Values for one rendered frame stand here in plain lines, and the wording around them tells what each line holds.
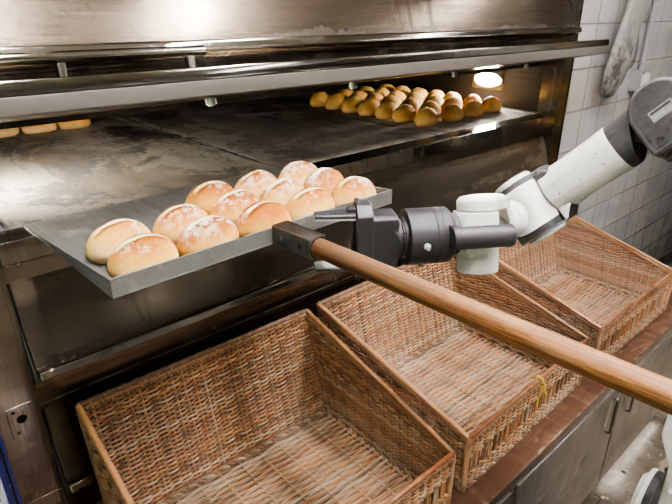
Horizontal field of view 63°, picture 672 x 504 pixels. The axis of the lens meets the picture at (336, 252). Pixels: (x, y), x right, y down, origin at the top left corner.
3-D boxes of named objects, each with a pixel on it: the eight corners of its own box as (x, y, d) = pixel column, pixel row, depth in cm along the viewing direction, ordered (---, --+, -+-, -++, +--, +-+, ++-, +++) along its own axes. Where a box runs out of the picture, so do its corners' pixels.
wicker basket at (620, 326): (452, 311, 186) (460, 236, 175) (539, 265, 220) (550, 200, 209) (592, 377, 153) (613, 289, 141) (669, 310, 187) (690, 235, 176)
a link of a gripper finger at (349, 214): (312, 215, 82) (353, 213, 83) (315, 222, 80) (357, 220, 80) (312, 205, 82) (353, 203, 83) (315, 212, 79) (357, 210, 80)
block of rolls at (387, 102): (305, 106, 213) (304, 91, 211) (388, 94, 242) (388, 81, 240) (426, 128, 172) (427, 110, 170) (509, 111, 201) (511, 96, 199)
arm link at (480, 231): (419, 204, 89) (485, 201, 90) (420, 269, 90) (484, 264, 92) (443, 209, 78) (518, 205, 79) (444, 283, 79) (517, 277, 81)
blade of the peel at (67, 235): (391, 203, 105) (392, 189, 104) (113, 299, 70) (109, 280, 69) (275, 167, 128) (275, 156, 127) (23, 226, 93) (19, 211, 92)
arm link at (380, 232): (348, 264, 90) (418, 259, 92) (360, 291, 81) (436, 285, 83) (349, 191, 85) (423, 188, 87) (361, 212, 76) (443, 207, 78)
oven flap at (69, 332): (36, 379, 97) (1, 272, 94) (546, 183, 206) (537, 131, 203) (41, 383, 93) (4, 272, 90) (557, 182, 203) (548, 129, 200)
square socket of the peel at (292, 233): (327, 254, 83) (327, 234, 81) (309, 261, 80) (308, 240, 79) (289, 237, 88) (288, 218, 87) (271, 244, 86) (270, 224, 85)
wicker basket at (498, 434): (313, 391, 147) (311, 301, 136) (441, 318, 182) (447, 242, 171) (463, 499, 114) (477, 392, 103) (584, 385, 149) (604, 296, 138)
